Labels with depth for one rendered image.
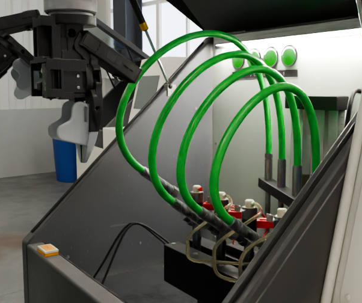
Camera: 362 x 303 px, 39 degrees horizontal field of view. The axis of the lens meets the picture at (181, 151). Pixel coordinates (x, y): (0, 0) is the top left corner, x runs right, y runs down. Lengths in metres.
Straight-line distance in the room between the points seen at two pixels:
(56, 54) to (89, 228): 0.64
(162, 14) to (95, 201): 6.14
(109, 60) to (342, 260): 0.45
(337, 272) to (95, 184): 0.68
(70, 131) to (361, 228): 0.43
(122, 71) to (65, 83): 0.10
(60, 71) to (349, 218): 0.46
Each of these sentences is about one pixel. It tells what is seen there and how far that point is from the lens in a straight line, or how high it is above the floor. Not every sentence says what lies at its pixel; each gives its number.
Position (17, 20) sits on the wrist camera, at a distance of 1.03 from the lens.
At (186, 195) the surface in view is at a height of 1.13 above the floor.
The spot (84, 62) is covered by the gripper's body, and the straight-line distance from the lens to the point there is 0.73.
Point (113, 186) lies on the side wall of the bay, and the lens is 1.29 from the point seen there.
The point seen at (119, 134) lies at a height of 1.22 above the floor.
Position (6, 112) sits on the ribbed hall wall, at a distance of 7.84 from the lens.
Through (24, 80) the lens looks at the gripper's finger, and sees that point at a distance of 0.97.
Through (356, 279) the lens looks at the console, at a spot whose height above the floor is 1.04.
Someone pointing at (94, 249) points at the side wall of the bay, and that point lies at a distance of 1.31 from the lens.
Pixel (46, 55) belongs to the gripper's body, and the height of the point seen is 1.35.
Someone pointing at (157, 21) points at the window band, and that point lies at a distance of 7.27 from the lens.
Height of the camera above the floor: 1.31
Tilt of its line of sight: 7 degrees down
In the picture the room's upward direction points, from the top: straight up
